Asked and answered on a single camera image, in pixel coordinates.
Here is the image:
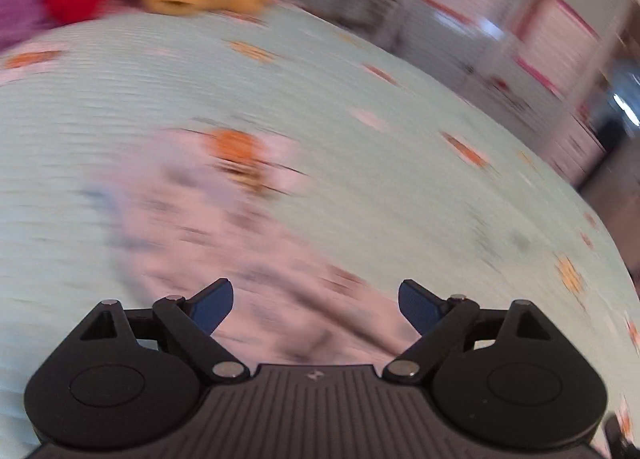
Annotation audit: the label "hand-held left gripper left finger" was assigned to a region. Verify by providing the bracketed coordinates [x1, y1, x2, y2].
[80, 278, 251, 382]

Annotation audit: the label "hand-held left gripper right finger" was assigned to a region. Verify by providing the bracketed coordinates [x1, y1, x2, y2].
[384, 279, 556, 382]

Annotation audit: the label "letter-print pants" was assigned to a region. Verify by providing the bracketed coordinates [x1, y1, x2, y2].
[85, 174, 421, 365]

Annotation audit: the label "bee-print quilted bedspread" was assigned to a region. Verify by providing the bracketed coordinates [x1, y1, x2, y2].
[0, 6, 640, 459]

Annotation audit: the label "sliding-door wardrobe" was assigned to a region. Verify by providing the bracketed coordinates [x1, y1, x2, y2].
[270, 0, 640, 190]

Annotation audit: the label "pink-bordered poster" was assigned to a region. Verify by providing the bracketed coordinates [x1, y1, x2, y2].
[515, 0, 601, 94]

